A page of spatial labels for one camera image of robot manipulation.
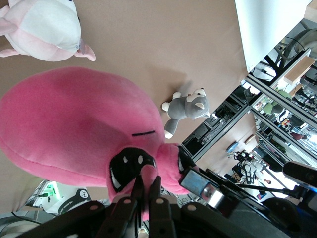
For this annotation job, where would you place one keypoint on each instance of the brown table cover sheet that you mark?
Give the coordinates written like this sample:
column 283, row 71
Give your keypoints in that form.
column 173, row 37

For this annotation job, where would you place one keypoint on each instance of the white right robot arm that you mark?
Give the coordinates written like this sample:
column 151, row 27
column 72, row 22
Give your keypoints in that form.
column 71, row 200

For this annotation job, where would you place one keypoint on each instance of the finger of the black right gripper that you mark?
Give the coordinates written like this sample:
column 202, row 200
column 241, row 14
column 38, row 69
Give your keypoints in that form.
column 184, row 158
column 195, row 182

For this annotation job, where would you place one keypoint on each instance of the grey husky plush toy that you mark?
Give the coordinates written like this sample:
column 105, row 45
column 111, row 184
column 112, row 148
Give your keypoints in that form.
column 185, row 109

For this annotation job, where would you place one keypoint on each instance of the light pink plush animal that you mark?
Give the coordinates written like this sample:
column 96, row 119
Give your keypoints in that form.
column 42, row 27

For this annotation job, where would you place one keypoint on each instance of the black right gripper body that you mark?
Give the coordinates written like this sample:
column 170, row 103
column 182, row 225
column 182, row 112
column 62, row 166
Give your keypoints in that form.
column 260, row 215

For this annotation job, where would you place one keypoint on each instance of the hot pink round plush toy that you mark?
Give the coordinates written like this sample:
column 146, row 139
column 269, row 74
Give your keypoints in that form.
column 74, row 124

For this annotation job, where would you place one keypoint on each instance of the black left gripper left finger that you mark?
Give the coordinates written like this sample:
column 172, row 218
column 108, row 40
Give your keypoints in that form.
column 123, row 215

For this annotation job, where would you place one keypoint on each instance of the aluminium frame beam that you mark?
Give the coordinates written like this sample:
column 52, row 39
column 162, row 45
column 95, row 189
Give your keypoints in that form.
column 223, row 134
column 284, row 101

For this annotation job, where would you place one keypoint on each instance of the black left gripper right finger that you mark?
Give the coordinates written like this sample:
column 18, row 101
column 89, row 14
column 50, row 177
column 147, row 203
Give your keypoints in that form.
column 159, row 215

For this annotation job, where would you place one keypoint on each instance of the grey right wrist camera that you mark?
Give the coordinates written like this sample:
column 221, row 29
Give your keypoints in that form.
column 301, row 173

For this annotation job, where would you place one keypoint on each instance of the white partition panel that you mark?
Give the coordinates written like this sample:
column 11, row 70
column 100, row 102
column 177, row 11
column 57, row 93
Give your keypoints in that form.
column 267, row 29

